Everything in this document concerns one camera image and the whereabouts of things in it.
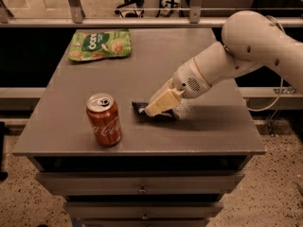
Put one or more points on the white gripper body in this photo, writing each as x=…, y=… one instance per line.
x=187, y=78

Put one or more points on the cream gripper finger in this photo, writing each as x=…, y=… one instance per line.
x=155, y=108
x=163, y=95

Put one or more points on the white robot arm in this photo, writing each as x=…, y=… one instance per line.
x=249, y=41

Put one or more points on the red coca-cola can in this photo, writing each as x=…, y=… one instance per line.
x=102, y=112

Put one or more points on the metal guard railing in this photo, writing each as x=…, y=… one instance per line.
x=154, y=13

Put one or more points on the green chip bag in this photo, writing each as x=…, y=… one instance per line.
x=100, y=45

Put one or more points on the brass top drawer knob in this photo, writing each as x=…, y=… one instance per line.
x=142, y=190

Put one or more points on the brass drawer knob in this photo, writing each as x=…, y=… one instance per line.
x=145, y=216
x=142, y=190

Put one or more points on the brass lower drawer knob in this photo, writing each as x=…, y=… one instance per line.
x=145, y=216

